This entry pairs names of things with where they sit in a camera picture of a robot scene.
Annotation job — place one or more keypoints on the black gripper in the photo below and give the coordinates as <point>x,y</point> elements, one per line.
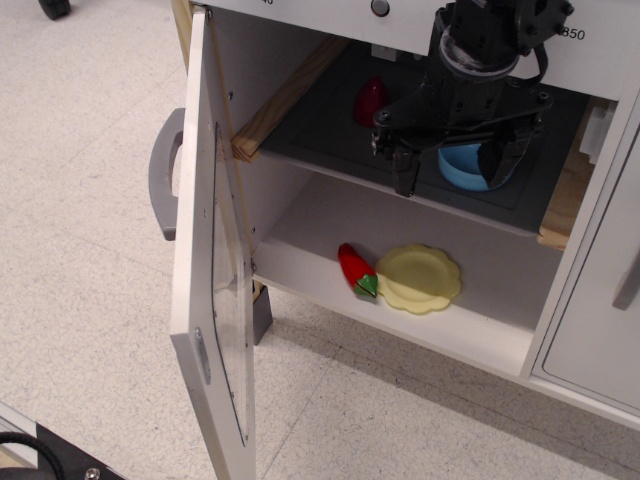
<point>448,111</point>

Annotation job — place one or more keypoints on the white toy oven door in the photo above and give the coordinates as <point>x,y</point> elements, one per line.
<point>211,322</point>

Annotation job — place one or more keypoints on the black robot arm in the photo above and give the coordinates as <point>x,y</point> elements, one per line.
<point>485,61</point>

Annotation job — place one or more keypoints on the grey oven knob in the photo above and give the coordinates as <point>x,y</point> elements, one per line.
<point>380,8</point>

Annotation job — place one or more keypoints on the blue toy bowl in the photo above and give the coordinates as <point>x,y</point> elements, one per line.
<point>459,165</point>

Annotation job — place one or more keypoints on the dark red toy egg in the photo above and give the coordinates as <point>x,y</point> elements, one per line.
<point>372,97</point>

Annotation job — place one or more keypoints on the yellow toy plate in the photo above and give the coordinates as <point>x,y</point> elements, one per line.
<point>418,279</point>

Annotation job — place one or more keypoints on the white toy kitchen cabinet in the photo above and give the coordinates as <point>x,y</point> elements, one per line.
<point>272,52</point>

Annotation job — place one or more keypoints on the red toy chili pepper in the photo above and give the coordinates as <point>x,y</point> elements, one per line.
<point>359,274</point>

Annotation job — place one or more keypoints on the white right cabinet door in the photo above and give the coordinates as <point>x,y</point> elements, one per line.
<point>591,348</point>

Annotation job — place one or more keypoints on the grey cabinet leg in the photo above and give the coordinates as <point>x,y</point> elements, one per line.
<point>262,312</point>

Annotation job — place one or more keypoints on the black wheel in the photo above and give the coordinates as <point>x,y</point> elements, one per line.
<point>55,9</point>

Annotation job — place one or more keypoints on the grey right door handle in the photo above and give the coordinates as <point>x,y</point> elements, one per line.
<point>628,287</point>

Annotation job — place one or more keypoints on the grey oven door handle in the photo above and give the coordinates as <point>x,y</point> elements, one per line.
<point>160,171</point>

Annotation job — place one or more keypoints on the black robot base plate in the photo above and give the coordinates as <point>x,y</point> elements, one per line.
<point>76,463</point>

